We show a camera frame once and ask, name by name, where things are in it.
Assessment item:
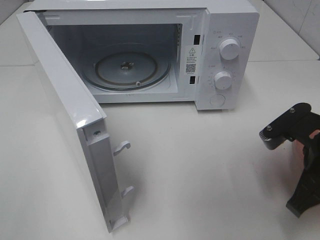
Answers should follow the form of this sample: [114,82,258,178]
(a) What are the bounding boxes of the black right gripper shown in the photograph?
[259,102,320,218]

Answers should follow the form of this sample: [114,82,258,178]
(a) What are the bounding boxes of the round white door button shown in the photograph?
[210,94,226,108]

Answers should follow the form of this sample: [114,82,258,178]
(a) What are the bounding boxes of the pink plate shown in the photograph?
[292,129,320,165]

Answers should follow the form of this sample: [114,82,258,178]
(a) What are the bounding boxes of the white microwave door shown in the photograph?
[17,11,130,232]

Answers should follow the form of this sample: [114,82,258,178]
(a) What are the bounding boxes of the lower white microwave knob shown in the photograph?
[213,71,233,90]

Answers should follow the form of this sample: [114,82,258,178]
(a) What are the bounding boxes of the white microwave knob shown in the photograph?
[219,37,241,61]
[213,71,233,90]

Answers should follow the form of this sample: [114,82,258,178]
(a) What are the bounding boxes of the upper white microwave knob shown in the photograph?
[219,37,241,61]

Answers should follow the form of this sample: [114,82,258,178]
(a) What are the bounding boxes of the white microwave oven body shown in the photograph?
[22,0,260,110]

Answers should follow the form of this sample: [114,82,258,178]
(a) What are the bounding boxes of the white warning label sticker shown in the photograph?
[183,45,201,75]

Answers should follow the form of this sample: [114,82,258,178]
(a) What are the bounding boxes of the glass microwave turntable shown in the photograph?
[81,43,171,92]

